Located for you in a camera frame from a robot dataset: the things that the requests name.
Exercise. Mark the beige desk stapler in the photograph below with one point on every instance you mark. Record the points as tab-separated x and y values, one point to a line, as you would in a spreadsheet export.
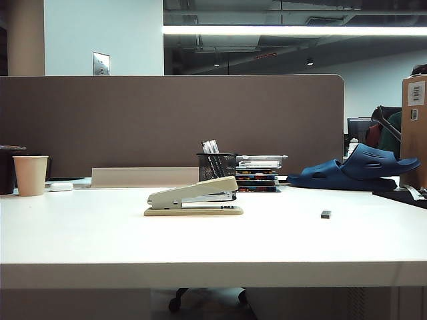
197	190

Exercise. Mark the black mesh pen holder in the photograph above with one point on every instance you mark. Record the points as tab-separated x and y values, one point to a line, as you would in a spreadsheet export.
225	166

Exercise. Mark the black silver pens bundle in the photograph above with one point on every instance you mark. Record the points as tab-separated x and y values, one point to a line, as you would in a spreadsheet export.
210	146

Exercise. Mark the stack of small boxes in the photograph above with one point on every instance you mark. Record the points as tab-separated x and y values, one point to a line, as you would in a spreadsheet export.
257	175

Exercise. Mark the brown desk partition panel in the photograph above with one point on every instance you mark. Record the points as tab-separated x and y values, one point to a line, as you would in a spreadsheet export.
166	120

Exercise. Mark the blue rubber slipper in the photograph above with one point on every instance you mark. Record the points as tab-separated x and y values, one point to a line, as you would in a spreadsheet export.
373	160
320	178

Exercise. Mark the small grey staple box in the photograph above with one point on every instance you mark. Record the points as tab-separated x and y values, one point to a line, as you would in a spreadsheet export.
326	214

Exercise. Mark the black computer monitor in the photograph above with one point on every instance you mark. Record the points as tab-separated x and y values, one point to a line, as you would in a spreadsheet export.
357	128

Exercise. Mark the long ceiling light strip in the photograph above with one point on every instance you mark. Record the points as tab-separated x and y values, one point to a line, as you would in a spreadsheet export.
293	30

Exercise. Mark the white earbuds case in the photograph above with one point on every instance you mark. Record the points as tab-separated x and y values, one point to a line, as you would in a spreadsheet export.
60	186

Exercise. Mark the person in green top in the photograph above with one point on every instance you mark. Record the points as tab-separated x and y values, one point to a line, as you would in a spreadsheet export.
390	136

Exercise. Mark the beige paper cup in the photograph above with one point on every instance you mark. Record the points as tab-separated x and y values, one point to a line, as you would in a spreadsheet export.
30	175

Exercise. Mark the black mat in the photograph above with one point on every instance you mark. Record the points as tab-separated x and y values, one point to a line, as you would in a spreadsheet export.
400	196

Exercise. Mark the brown cardboard box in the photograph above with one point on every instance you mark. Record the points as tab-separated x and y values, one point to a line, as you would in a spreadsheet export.
413	133

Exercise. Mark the dark round container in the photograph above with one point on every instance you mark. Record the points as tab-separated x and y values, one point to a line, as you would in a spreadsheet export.
6	170

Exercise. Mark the metal wall switch plate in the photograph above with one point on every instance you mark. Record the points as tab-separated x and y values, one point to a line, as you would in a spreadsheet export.
101	63

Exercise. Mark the black chair backrest frame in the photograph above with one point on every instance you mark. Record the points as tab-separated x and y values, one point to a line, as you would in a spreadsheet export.
387	121

